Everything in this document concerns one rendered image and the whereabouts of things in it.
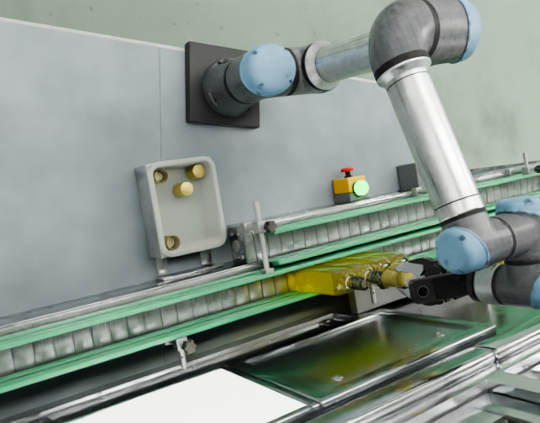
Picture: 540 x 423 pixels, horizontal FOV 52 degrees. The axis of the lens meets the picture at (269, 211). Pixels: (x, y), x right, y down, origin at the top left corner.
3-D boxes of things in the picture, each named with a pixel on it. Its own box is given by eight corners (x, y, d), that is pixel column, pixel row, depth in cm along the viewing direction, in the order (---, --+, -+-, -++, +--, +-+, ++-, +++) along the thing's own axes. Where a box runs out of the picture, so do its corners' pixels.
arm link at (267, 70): (221, 56, 135) (248, 40, 123) (268, 54, 141) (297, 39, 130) (229, 106, 136) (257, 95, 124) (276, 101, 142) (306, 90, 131)
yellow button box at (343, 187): (334, 203, 168) (350, 201, 161) (331, 178, 167) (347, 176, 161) (352, 199, 171) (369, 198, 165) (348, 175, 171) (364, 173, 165)
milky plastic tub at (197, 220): (149, 258, 136) (163, 259, 128) (133, 167, 135) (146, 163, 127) (212, 244, 145) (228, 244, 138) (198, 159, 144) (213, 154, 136)
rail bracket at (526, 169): (502, 177, 192) (539, 173, 180) (500, 156, 191) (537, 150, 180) (510, 175, 194) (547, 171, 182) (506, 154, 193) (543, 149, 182)
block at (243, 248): (231, 263, 141) (245, 265, 135) (225, 227, 140) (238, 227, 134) (243, 261, 143) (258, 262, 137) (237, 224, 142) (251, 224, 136)
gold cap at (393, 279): (382, 288, 123) (396, 289, 119) (380, 272, 122) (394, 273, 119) (393, 284, 124) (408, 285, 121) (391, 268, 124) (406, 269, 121)
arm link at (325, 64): (264, 52, 140) (432, -13, 94) (312, 49, 148) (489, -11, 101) (270, 100, 142) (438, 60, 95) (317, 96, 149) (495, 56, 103)
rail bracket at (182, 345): (161, 364, 124) (186, 377, 112) (156, 334, 123) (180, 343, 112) (178, 358, 126) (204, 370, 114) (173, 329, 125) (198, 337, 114)
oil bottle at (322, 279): (288, 289, 142) (342, 297, 124) (285, 268, 142) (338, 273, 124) (306, 284, 145) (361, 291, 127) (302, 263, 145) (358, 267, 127)
